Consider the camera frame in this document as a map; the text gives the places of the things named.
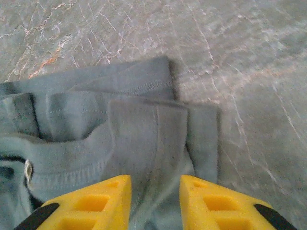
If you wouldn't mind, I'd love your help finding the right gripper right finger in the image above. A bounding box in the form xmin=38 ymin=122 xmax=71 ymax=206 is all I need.
xmin=179 ymin=175 xmax=298 ymax=230

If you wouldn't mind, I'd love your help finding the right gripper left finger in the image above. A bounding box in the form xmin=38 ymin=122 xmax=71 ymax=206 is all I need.
xmin=14 ymin=174 xmax=133 ymax=230

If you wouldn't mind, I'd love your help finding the grey t-shirt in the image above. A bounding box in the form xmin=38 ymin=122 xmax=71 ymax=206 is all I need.
xmin=0 ymin=55 xmax=220 ymax=230

